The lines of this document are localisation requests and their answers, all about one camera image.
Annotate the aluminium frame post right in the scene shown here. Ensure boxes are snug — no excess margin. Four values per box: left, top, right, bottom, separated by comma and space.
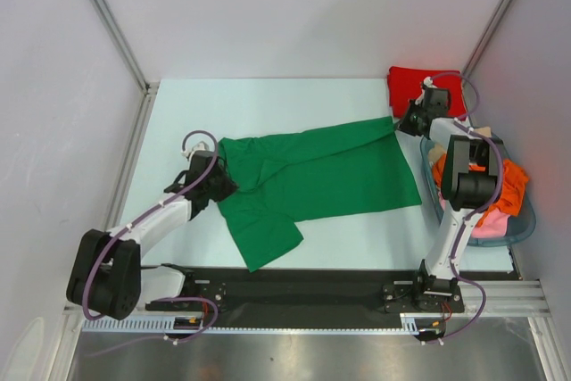
462, 0, 516, 78

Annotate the white slotted cable duct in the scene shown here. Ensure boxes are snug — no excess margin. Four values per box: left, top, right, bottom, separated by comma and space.
82, 312, 448, 336

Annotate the aluminium frame post left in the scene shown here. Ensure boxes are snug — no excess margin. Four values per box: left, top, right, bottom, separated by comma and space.
64, 0, 151, 92

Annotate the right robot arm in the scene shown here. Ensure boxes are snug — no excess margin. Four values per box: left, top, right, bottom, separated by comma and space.
396, 83, 503, 311

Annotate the aluminium frame post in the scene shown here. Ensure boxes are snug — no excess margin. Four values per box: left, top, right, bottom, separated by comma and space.
462, 0, 516, 78
64, 0, 151, 92

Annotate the aluminium front rail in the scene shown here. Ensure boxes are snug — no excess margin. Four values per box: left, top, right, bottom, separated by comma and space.
62, 278, 552, 319

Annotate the beige t-shirt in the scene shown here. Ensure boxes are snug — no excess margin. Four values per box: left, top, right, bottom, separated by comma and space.
426, 122, 492, 166

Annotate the folded red t-shirt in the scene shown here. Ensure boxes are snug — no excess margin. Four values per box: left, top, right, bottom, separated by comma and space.
387, 66, 467, 119

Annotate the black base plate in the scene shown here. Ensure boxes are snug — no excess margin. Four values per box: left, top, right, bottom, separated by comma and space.
142, 265, 468, 331

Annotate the pink t-shirt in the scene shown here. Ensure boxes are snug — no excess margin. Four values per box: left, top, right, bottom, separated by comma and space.
439, 193, 512, 240

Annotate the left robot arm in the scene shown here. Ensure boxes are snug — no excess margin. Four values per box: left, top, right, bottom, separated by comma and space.
66, 150, 237, 320

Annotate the green t-shirt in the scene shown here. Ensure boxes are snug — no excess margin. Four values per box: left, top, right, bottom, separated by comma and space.
219, 117, 421, 271

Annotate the orange t-shirt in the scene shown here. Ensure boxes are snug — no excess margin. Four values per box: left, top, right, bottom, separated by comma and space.
432, 154, 529, 218

